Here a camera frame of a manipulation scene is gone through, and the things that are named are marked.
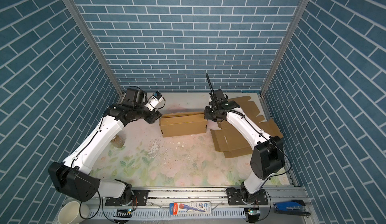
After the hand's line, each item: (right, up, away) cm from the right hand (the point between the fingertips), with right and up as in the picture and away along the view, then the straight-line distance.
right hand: (205, 112), depth 86 cm
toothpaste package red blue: (-7, -45, -16) cm, 48 cm away
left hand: (-26, +1, -7) cm, 27 cm away
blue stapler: (+41, -43, -17) cm, 62 cm away
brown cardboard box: (-13, -6, -2) cm, 14 cm away
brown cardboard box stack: (+16, -19, +10) cm, 27 cm away
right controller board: (+24, -50, -13) cm, 56 cm away
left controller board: (-40, -49, -14) cm, 65 cm away
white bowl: (-59, -43, -20) cm, 76 cm away
